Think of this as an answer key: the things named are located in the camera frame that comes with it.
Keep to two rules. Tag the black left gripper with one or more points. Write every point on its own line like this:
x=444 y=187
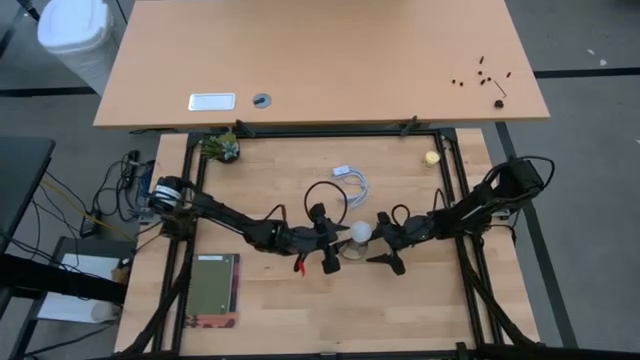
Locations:
x=300 y=239

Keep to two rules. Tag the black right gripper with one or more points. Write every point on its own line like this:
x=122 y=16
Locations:
x=412 y=230

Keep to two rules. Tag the white lightbulb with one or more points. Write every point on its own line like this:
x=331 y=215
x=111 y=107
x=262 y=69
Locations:
x=361 y=231

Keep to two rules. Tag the brushed metal lamp socket base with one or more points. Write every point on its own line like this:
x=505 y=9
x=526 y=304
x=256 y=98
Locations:
x=354 y=251

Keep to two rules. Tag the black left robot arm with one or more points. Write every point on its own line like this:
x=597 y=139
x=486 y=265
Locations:
x=225 y=217

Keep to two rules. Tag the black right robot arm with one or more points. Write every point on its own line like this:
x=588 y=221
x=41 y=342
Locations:
x=480 y=205

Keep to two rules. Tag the green notebook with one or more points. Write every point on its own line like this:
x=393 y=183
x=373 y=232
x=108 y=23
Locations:
x=220 y=321
x=212 y=282

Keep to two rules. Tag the potted succulent plant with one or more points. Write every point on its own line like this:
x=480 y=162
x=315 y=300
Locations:
x=222 y=148

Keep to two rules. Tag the white rectangular desk plate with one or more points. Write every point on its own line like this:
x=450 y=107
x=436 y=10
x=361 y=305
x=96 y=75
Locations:
x=211 y=102

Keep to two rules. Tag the beige wooden desk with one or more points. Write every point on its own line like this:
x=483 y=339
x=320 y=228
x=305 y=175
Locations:
x=320 y=55

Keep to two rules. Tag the black allen key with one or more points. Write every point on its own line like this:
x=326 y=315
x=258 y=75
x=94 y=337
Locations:
x=501 y=90

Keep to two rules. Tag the black power adapter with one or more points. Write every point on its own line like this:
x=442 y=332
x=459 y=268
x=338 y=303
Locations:
x=90 y=225

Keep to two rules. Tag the black cart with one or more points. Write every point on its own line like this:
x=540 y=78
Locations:
x=65 y=245

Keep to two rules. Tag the black side desk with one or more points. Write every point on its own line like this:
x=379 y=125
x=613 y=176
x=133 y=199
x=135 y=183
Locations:
x=20 y=175

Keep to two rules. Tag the white trash bin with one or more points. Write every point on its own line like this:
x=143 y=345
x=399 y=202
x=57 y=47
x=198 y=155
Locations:
x=75 y=30

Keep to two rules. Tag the black aluminium table frame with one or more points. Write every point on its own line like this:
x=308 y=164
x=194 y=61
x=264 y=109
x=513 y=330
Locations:
x=195 y=140

